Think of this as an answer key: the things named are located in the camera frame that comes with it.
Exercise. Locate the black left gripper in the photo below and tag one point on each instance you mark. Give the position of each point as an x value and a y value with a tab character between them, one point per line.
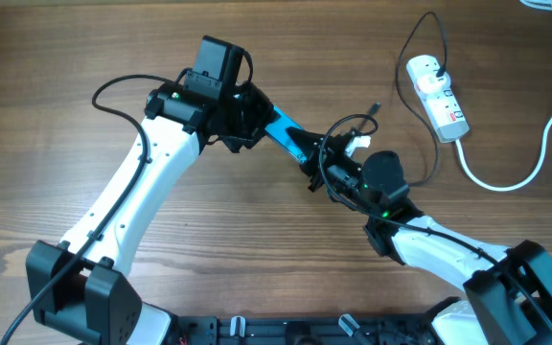
264	109

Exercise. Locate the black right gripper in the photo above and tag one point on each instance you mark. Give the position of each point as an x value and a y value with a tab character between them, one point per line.
319	155

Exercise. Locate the blue screen smartphone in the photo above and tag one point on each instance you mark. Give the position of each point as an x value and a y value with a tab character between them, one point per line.
277	131

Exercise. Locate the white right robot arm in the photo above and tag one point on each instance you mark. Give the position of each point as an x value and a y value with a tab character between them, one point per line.
508	289

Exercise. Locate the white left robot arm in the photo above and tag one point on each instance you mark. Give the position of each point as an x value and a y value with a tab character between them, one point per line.
79	286

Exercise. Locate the white power strip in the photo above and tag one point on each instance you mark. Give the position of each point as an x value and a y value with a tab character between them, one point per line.
442	109

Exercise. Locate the white usb wall charger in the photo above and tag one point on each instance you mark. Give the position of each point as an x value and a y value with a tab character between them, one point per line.
430	84

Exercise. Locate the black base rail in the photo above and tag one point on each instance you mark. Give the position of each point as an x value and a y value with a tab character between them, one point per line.
346	329

